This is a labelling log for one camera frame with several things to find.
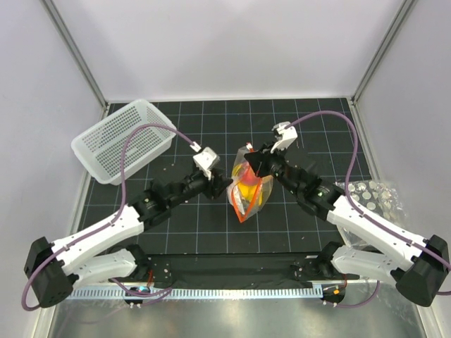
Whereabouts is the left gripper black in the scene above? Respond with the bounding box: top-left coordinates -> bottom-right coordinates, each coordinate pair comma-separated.
168,165 -> 233,208

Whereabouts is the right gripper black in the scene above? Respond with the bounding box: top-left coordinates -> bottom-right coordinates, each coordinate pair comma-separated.
245,140 -> 301,196

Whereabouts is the yellow toy mango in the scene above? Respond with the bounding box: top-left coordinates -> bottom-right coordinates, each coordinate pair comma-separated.
237,182 -> 263,206

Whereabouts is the clear zip bag orange zipper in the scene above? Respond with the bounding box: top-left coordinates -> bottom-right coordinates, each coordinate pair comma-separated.
227,142 -> 273,223

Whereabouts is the white perforated plastic basket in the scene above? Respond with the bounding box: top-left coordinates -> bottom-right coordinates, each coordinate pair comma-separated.
71,99 -> 176,185

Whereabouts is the pink toy peach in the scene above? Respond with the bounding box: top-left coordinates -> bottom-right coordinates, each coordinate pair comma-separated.
241,167 -> 260,186

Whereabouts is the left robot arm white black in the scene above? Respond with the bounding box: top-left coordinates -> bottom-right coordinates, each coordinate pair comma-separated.
21,168 -> 233,311

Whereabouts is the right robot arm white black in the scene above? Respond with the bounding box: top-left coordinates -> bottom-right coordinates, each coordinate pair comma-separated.
245,144 -> 450,307

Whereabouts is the black grid mat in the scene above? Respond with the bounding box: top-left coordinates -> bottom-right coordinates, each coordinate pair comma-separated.
66,98 -> 381,256

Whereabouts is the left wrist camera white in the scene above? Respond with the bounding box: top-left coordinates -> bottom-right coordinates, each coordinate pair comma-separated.
193,146 -> 220,180

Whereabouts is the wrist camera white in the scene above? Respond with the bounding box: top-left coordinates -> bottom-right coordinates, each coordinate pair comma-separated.
271,121 -> 297,154
193,146 -> 220,180

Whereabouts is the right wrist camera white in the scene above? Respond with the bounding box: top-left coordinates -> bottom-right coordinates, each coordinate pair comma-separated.
271,121 -> 297,154

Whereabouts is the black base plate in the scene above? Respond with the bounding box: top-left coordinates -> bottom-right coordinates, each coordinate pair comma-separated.
118,252 -> 359,290

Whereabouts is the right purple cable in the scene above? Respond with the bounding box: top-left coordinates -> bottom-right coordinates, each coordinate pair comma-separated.
285,110 -> 451,308

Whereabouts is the purple cable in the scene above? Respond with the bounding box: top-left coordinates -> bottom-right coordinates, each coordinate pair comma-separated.
20,125 -> 202,312
285,110 -> 451,308

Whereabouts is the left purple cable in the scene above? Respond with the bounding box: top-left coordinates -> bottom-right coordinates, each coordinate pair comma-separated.
20,125 -> 202,312

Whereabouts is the white slotted cable duct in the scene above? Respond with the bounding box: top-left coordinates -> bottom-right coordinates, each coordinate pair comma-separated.
67,284 -> 323,301

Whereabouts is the right aluminium frame post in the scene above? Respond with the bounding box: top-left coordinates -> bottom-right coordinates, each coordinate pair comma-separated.
350,0 -> 417,106

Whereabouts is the aluminium frame post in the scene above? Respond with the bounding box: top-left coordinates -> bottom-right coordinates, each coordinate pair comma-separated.
39,0 -> 108,109
350,0 -> 417,106

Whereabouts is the left aluminium frame post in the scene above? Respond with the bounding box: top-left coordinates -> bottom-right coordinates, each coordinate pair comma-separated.
39,0 -> 108,109

